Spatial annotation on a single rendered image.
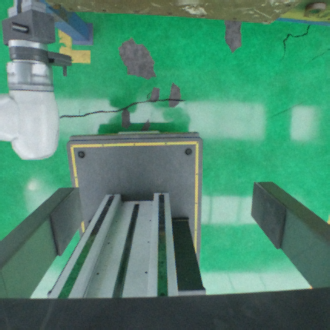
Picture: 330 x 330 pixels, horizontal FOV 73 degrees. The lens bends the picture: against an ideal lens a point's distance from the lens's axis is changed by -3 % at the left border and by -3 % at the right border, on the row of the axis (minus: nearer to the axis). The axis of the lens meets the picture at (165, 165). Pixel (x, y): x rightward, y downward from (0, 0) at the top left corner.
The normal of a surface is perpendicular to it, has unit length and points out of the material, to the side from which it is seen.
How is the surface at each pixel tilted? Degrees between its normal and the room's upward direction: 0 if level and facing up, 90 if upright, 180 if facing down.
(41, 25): 55
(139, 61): 0
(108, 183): 0
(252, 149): 0
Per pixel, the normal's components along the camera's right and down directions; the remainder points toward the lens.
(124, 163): 0.02, 0.27
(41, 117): 0.68, 0.22
